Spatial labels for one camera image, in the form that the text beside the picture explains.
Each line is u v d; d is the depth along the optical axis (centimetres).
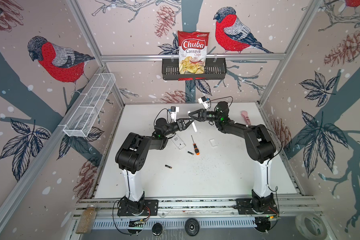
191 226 60
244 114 111
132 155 53
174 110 81
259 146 56
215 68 95
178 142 98
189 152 93
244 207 72
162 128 74
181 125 79
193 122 82
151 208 73
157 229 60
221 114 79
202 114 81
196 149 94
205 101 85
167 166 88
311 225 70
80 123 70
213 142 98
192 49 83
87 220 67
